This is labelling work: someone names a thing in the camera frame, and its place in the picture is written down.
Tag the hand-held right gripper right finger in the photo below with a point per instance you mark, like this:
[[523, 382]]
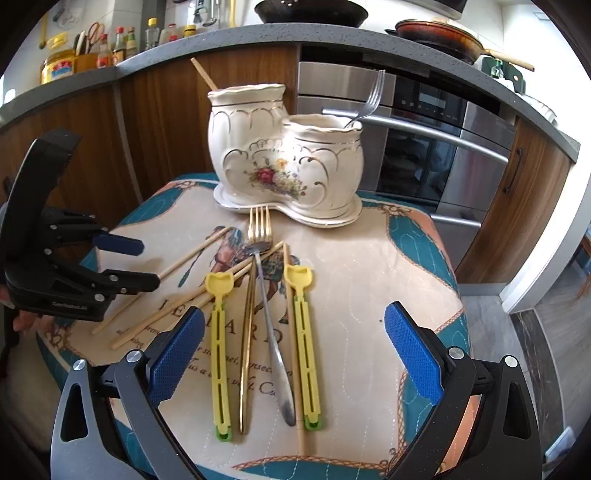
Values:
[[413, 350]]

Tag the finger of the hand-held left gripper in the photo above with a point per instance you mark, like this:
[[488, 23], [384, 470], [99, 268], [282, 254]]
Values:
[[129, 281], [120, 244]]

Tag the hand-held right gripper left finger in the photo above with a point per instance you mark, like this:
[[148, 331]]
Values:
[[178, 360]]

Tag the gold fork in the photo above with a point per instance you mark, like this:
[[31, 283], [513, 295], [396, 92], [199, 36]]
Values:
[[247, 346]]

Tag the yellow plastic stick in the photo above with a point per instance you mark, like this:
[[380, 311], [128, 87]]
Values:
[[296, 277], [218, 284]]

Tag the silver flower-shaped spoon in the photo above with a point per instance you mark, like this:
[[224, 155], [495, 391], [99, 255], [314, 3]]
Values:
[[277, 360]]

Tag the cream floral ceramic utensil holder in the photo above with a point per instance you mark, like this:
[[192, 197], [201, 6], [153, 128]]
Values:
[[258, 152]]

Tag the person's left hand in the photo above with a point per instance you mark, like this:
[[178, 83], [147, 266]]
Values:
[[22, 321]]

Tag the printed quilted cloth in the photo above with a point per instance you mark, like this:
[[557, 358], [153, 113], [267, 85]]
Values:
[[346, 300]]

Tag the wooden base cabinet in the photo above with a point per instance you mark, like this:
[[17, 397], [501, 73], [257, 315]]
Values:
[[161, 138]]

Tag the yellow plastic tub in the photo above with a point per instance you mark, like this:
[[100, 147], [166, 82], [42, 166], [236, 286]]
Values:
[[57, 67]]

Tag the orange utensil box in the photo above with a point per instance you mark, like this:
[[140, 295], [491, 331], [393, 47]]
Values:
[[87, 63]]

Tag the stainless steel drawer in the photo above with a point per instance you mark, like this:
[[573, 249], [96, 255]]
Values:
[[461, 205]]

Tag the cream ceramic holder tray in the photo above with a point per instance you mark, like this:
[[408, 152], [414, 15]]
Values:
[[332, 219]]

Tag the yellow plastic clip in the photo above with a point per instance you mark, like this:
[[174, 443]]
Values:
[[57, 41]]

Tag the red label sauce bottle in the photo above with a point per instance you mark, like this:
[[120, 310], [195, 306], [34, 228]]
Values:
[[104, 53]]

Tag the scissors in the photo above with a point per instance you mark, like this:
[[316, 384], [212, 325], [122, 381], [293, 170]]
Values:
[[94, 37]]

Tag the dark soy sauce bottle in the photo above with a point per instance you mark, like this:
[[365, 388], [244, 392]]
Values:
[[119, 44]]

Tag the brown sauce bottle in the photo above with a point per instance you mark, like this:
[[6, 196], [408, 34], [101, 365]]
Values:
[[131, 42]]

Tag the stainless steel oven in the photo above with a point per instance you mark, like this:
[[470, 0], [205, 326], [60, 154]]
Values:
[[415, 152]]

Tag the clear bottle yellow cap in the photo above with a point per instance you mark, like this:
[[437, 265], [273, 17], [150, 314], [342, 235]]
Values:
[[151, 33]]

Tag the white jug red label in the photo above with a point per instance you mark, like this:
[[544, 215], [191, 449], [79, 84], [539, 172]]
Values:
[[171, 33]]

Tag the yellow condiment bottle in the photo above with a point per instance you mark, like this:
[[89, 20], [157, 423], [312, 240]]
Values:
[[190, 31]]

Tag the hanging metal kitchen tool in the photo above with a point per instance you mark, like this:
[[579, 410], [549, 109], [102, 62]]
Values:
[[214, 11], [201, 11]]

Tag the silver fork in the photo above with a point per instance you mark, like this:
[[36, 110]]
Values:
[[374, 99]]

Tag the yellow hanging spatula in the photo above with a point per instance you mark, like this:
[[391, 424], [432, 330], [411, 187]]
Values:
[[233, 14]]

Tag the grey stone countertop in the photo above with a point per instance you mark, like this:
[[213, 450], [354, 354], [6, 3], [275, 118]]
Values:
[[323, 37]]

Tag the dark green container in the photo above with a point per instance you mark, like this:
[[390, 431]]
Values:
[[503, 74]]

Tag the black wok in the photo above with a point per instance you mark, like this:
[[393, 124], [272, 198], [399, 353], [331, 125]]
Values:
[[309, 11]]

